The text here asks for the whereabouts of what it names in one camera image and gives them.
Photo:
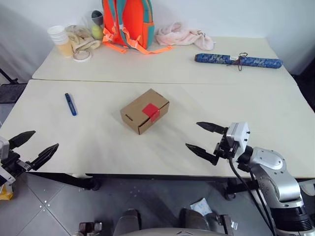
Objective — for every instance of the tan paper cup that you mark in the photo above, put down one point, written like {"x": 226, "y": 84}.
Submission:
{"x": 64, "y": 50}

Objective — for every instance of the black furniture piece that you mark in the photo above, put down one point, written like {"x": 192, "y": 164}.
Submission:
{"x": 306, "y": 86}

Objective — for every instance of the orange teal backpack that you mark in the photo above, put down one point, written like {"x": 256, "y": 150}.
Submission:
{"x": 128, "y": 22}

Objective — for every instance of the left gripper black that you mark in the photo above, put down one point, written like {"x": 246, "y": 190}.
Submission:
{"x": 13, "y": 162}

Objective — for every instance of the brown cardboard box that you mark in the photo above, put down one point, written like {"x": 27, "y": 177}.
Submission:
{"x": 137, "y": 114}

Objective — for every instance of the dark rounded shape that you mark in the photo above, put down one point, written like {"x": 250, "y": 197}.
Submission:
{"x": 193, "y": 218}
{"x": 129, "y": 218}

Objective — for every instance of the white tape roll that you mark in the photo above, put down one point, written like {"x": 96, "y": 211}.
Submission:
{"x": 82, "y": 59}

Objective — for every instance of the white paper cup stack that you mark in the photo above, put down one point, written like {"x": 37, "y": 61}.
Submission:
{"x": 57, "y": 33}

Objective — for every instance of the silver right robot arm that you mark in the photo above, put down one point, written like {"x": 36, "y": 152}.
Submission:
{"x": 278, "y": 179}

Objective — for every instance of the black mat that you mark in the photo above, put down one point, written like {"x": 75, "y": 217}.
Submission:
{"x": 12, "y": 93}

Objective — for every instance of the blue patterned folded umbrella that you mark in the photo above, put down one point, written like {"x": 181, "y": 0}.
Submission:
{"x": 214, "y": 59}

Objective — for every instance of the black stand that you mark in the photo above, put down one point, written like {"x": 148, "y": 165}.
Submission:
{"x": 8, "y": 78}

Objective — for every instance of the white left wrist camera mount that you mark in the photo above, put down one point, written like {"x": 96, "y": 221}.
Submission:
{"x": 3, "y": 145}

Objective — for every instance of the red tape patch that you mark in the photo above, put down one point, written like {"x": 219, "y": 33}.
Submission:
{"x": 150, "y": 110}

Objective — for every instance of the beige cloth bag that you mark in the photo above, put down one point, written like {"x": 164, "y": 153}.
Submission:
{"x": 82, "y": 38}

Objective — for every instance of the white packet with blue print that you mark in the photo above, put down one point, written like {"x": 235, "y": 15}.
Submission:
{"x": 201, "y": 206}

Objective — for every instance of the yellow-green tennis ball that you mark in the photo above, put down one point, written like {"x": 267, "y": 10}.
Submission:
{"x": 97, "y": 32}

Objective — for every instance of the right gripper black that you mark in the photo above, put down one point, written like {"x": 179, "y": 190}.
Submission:
{"x": 224, "y": 148}

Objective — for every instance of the blue-handled tool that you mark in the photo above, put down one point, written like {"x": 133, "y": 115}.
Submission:
{"x": 72, "y": 105}

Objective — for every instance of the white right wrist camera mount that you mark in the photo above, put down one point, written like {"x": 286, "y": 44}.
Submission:
{"x": 240, "y": 134}

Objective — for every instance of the grey metal bracket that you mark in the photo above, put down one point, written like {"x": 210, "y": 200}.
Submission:
{"x": 89, "y": 227}
{"x": 227, "y": 223}

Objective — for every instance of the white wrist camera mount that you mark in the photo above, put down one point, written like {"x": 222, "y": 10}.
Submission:
{"x": 240, "y": 134}
{"x": 3, "y": 145}

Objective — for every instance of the pink fluffy towel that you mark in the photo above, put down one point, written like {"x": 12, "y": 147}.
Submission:
{"x": 177, "y": 35}

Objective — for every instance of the black table leg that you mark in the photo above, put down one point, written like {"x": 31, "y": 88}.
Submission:
{"x": 236, "y": 188}

